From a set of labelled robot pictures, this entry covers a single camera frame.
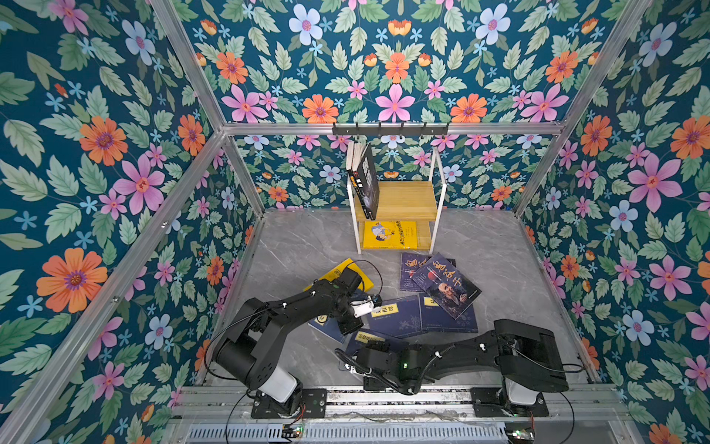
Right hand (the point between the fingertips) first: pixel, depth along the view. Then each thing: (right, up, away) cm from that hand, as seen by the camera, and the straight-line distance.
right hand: (365, 358), depth 80 cm
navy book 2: (+11, +10, +8) cm, 17 cm away
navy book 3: (+23, +9, +8) cm, 26 cm away
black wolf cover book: (+1, +53, +4) cm, 53 cm away
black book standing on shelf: (-1, +41, +10) cm, 43 cm away
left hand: (-2, +10, +6) cm, 11 cm away
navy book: (-11, +8, +4) cm, 15 cm away
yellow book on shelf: (+9, +37, +25) cm, 45 cm away
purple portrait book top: (+27, +20, +14) cm, 36 cm away
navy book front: (-3, +4, +4) cm, 6 cm away
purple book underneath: (+14, +20, +16) cm, 30 cm away
